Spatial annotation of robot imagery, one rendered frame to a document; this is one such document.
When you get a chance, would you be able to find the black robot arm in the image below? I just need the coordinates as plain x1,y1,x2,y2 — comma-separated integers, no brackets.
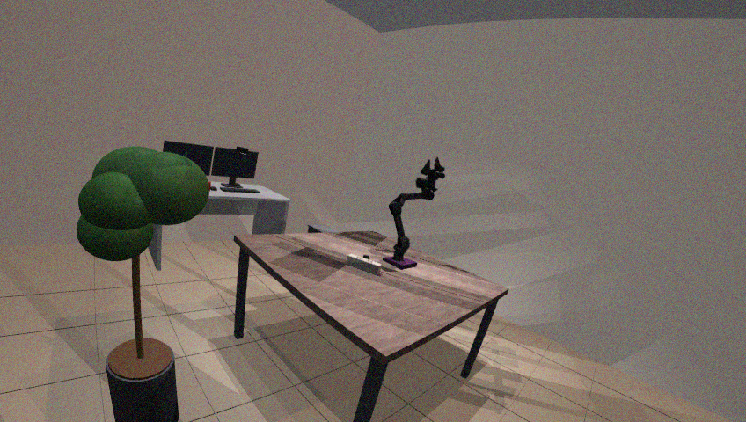
389,177,438,261

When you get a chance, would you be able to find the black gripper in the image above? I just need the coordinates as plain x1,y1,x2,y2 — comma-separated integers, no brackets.
421,157,445,181

